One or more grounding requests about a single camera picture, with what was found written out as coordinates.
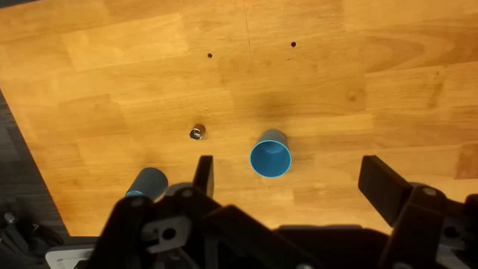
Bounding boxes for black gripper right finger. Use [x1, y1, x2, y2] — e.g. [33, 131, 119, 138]
[358, 156, 478, 269]

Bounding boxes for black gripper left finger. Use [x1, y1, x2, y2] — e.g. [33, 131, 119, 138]
[88, 156, 279, 269]

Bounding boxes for small gold metallic object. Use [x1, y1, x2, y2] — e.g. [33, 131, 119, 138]
[188, 125, 206, 141]

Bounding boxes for grey-blue plastic cup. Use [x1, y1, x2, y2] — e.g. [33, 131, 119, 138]
[127, 168, 169, 201]

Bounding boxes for blue plastic cup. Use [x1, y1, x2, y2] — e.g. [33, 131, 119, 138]
[249, 129, 293, 180]

